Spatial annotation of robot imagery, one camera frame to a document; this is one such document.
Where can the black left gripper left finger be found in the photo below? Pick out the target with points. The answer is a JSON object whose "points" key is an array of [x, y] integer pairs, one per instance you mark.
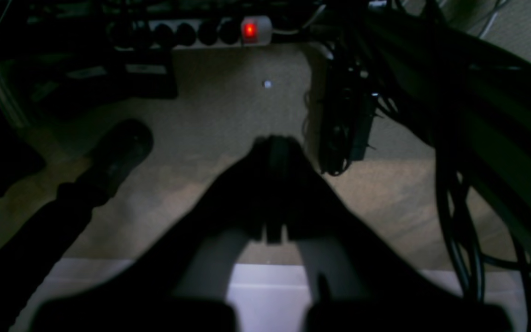
{"points": [[180, 283]]}

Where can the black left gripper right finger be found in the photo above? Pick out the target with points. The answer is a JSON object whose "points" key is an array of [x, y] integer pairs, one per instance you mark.
{"points": [[361, 284]]}

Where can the black shoe and leg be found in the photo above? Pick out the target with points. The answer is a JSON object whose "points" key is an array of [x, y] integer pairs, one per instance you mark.
{"points": [[30, 255]]}

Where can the white power strip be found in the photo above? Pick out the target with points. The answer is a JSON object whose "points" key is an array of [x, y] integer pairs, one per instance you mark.
{"points": [[191, 33]]}

